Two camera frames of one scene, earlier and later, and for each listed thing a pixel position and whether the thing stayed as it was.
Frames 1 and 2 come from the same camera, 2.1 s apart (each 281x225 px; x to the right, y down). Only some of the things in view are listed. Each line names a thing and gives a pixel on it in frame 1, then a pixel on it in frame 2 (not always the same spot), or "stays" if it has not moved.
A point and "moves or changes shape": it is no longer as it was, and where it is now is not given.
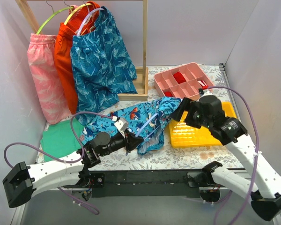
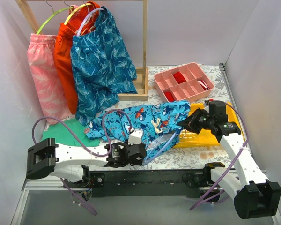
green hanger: x=46 y=19 stays
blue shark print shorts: x=146 y=120 moves or changes shape
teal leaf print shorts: x=102 y=67 stays
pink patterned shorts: x=54 y=104 stays
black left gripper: x=127 y=141 → x=137 y=153
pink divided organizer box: x=183 y=81 stays
